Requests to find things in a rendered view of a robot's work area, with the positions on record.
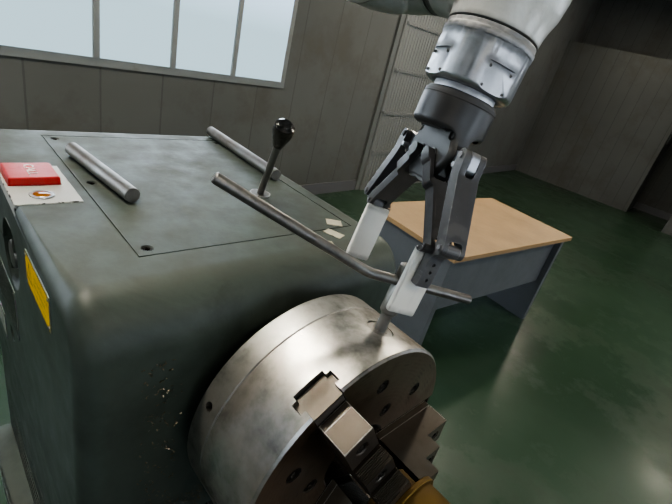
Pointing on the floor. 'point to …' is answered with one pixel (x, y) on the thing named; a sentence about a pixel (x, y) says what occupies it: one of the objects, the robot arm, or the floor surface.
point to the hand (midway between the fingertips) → (379, 272)
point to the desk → (478, 258)
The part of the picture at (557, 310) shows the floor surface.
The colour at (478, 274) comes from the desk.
